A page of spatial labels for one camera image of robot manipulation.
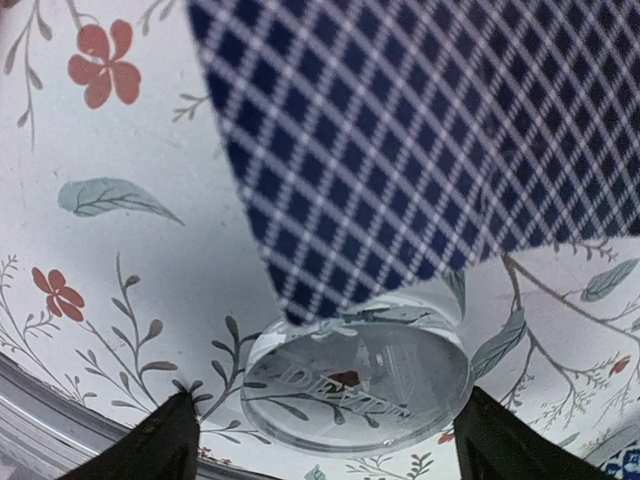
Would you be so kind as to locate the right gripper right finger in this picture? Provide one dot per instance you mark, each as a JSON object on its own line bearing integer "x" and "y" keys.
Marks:
{"x": 492, "y": 443}

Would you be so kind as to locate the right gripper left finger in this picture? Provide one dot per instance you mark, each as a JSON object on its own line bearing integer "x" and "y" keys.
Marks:
{"x": 163, "y": 446}

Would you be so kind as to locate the clear acrylic dealer button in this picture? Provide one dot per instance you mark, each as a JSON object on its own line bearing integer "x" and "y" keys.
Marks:
{"x": 380, "y": 377}

